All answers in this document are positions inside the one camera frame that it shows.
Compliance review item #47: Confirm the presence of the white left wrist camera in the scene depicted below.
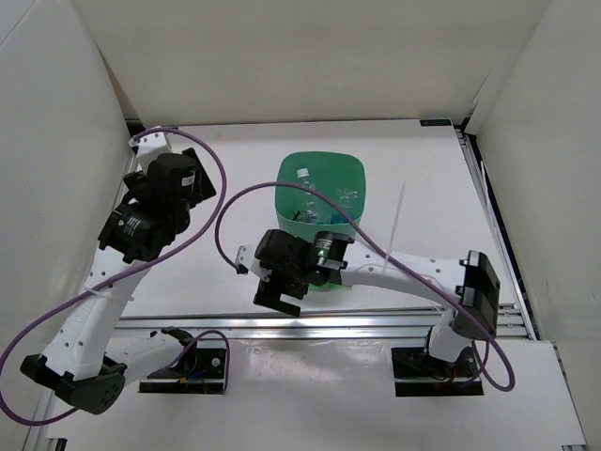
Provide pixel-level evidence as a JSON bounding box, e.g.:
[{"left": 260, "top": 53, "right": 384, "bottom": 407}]
[{"left": 129, "top": 132, "right": 172, "bottom": 174}]

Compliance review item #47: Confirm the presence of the green plastic bin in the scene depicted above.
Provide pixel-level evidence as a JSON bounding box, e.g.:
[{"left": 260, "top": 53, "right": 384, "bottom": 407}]
[{"left": 274, "top": 151, "right": 368, "bottom": 293}]

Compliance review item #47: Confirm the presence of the small blue label bottle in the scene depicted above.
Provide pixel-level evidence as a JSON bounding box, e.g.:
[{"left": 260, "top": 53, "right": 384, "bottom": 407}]
[{"left": 335, "top": 188, "right": 361, "bottom": 211}]

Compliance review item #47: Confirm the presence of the clear unlabelled plastic bottle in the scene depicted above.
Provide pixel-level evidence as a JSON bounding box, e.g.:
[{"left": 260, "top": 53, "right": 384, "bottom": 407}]
[{"left": 297, "top": 167, "right": 320, "bottom": 225}]

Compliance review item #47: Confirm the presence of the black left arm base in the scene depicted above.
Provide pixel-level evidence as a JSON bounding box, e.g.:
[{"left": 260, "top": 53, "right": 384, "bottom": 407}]
[{"left": 138, "top": 327, "right": 231, "bottom": 396}]

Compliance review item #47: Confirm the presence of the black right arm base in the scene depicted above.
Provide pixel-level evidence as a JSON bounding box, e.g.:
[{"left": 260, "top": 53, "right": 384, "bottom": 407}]
[{"left": 391, "top": 348, "right": 484, "bottom": 397}]

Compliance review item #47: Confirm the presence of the aluminium front rail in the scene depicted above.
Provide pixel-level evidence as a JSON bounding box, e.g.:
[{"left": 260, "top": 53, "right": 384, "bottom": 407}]
[{"left": 116, "top": 307, "right": 442, "bottom": 340}]

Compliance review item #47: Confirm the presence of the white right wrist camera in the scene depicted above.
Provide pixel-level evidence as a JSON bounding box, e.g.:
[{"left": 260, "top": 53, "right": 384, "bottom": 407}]
[{"left": 235, "top": 244, "right": 260, "bottom": 276}]

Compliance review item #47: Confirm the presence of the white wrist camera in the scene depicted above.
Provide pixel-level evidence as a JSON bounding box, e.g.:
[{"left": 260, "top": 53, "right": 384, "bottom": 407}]
[
  {"left": 235, "top": 244, "right": 260, "bottom": 276},
  {"left": 129, "top": 132, "right": 172, "bottom": 174}
]

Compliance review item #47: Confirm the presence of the blue label water bottle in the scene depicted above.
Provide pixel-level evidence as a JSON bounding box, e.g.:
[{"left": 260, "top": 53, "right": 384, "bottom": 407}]
[{"left": 331, "top": 213, "right": 348, "bottom": 225}]

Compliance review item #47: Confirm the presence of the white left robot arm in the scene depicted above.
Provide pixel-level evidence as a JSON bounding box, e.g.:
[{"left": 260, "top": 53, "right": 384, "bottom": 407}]
[{"left": 21, "top": 127, "right": 216, "bottom": 414}]

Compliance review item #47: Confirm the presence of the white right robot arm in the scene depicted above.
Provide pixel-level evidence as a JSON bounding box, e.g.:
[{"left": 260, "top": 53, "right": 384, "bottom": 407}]
[{"left": 237, "top": 229, "right": 501, "bottom": 376}]

